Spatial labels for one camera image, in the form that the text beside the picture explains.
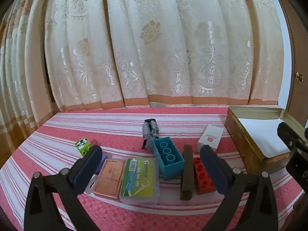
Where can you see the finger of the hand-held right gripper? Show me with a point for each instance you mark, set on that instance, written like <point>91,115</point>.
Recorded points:
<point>288,134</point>

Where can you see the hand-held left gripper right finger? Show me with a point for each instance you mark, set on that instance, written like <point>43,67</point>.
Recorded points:
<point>216,170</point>

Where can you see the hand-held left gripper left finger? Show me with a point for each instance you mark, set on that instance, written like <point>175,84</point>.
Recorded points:
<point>89,163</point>

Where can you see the purple block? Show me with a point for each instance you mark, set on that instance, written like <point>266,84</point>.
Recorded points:
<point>100,169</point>

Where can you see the red toy building block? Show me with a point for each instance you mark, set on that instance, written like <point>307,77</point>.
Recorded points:
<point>202,180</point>

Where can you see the green block with football print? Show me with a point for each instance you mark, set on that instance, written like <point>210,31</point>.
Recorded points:
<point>83,145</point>

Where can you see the copper coloured case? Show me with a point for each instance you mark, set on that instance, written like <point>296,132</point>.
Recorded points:
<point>109,178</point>

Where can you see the dark brown wooden block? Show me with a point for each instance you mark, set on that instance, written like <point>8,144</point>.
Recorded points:
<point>187,178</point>

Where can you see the small white cardboard box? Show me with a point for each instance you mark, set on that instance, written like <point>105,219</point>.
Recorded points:
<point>211,137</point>

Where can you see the gold metal tin box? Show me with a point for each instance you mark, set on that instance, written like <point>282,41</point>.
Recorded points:
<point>247,144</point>

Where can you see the teal toy building block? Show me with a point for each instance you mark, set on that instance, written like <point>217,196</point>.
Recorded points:
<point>172,170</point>

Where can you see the clear box with green label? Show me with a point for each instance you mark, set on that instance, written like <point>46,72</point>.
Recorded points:
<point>139,180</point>

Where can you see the grey black fabric bundle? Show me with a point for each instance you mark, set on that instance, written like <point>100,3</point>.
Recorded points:
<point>150,130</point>

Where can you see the pink striped bedspread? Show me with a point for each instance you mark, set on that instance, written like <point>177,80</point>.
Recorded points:
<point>120,125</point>

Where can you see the brass door knob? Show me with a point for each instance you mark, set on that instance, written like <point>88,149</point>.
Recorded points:
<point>299,76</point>

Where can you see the brown wooden door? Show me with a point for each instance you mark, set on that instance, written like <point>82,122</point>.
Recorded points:
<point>300,41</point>

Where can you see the cream floral curtain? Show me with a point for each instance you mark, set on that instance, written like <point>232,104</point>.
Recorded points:
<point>144,53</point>

